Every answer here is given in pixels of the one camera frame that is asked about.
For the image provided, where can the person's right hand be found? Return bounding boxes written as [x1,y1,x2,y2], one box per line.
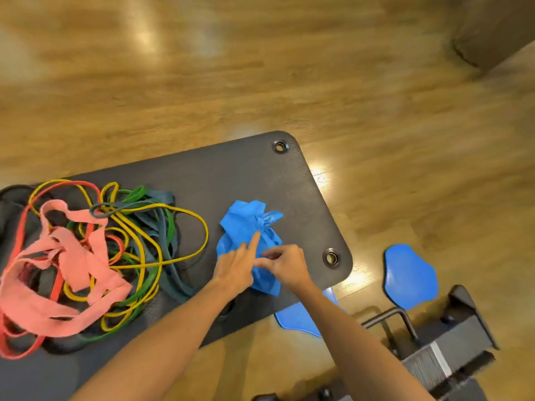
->
[253,245,313,294]

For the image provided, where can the person's left hand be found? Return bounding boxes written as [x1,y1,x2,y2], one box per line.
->
[212,231,262,299]

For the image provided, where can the blue resistance band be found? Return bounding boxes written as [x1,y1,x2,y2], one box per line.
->
[216,200,284,297]

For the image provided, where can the person's left forearm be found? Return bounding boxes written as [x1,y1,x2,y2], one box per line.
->
[70,280,235,401]

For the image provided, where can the person's right forearm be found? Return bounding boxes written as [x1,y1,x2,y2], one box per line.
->
[288,280,436,401]

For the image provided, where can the blue sliding disc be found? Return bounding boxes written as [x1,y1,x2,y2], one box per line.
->
[384,244,439,310]
[274,287,346,339]

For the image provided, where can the yellow loop resistance band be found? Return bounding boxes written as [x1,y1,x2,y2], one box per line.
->
[28,179,209,333]

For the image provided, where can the dark grey exercise mat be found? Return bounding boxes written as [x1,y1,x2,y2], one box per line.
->
[0,130,354,401]

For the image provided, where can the dark teal loop resistance band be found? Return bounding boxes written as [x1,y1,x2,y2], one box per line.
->
[89,189,197,300]

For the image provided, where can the green loop resistance band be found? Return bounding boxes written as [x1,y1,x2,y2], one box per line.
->
[66,185,176,344]

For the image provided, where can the pink flat resistance band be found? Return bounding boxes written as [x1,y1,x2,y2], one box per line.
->
[0,199,133,339]

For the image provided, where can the black grey exercise machine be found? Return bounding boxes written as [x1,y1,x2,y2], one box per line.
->
[252,285,500,401]

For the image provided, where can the red loop resistance band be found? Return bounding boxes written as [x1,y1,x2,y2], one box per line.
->
[0,180,126,360]

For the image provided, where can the brown wooden furniture base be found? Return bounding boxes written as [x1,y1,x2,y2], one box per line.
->
[451,0,535,74]

